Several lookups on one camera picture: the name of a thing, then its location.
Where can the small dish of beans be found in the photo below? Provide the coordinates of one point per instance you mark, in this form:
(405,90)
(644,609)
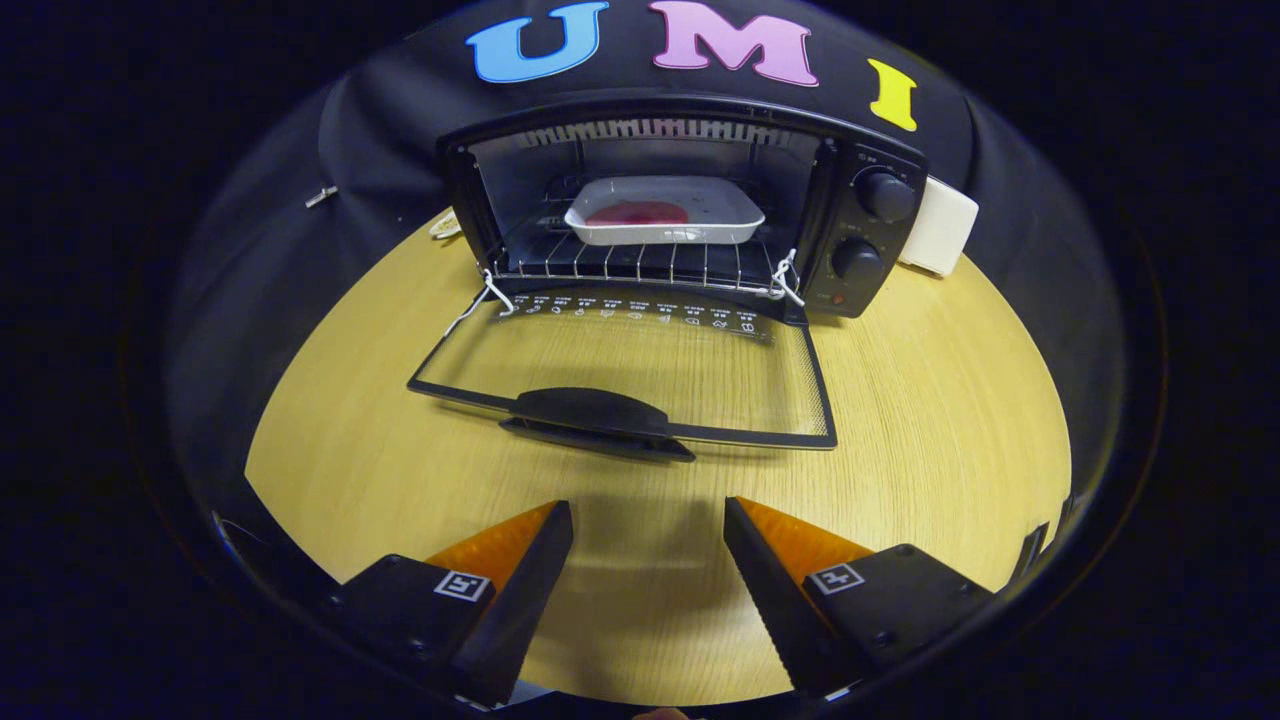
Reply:
(446,225)

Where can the black toaster oven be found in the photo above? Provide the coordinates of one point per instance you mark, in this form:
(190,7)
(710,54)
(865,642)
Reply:
(860,290)

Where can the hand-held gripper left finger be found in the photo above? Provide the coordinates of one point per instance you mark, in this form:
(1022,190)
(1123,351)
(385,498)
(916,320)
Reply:
(520,610)

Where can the black table edge bracket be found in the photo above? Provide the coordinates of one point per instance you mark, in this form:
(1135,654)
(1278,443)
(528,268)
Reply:
(1030,555)

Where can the silver clip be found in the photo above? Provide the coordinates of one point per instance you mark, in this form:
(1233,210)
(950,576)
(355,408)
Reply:
(321,196)

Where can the white bread toaster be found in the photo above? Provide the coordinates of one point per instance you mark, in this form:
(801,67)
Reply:
(945,230)

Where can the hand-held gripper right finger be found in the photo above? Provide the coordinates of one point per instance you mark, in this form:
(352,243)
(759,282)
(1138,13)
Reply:
(780,610)

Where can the white square plate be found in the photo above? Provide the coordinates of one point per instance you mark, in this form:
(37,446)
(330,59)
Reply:
(730,215)

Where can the pink ham slice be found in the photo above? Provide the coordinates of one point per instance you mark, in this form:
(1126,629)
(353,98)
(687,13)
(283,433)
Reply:
(637,213)

